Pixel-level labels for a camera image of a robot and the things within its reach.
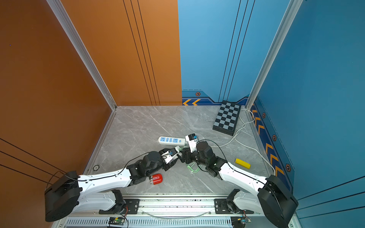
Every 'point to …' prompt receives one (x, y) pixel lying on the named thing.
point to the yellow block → (243, 163)
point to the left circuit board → (116, 221)
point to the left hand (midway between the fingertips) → (176, 151)
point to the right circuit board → (239, 222)
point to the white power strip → (171, 140)
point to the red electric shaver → (156, 179)
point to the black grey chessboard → (227, 119)
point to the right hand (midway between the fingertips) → (180, 151)
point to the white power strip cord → (258, 149)
